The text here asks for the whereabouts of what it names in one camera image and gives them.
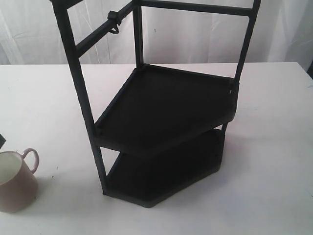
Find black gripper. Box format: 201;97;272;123
0;134;6;147

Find pink ceramic mug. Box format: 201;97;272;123
0;148;40;213

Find black plastic cable clip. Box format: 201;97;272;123
107;11;122;35

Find black two-tier corner shelf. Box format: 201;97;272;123
52;0;261;208

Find white background curtain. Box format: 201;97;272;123
0;0;313;70

